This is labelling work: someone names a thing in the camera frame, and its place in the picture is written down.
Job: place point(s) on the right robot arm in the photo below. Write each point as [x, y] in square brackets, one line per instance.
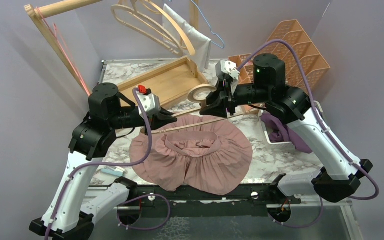
[341, 172]

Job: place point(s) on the small white blue box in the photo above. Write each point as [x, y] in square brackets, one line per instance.
[113, 171]

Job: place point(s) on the pink wire hanger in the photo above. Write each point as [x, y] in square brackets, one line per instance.
[65, 51]

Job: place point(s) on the purple garment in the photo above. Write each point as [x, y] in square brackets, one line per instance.
[284, 132]

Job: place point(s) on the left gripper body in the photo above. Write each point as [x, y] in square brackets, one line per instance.
[148, 116]

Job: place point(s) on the white skirt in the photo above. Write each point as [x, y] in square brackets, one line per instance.
[201, 43]

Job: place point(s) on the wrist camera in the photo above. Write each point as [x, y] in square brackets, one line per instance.
[150, 102]
[227, 70]

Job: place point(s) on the pink skirt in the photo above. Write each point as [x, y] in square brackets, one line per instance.
[212, 158]

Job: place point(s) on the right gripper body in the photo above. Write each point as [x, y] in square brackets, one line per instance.
[244, 94]

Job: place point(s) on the blue wire hanger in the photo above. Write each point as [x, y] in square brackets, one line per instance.
[195, 13]

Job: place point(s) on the white perforated basket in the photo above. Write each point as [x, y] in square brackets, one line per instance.
[271, 139]

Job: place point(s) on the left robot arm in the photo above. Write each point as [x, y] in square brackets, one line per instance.
[68, 217]

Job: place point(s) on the wooden clothes rack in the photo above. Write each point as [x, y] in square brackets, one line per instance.
[172, 81]

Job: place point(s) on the orange plastic desk organizer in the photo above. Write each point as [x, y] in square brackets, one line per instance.
[313, 63]

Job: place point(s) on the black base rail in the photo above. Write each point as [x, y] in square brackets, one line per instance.
[256, 200]

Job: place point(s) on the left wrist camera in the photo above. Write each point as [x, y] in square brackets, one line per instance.
[150, 102]

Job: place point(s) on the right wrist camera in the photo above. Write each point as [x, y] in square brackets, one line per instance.
[227, 70]

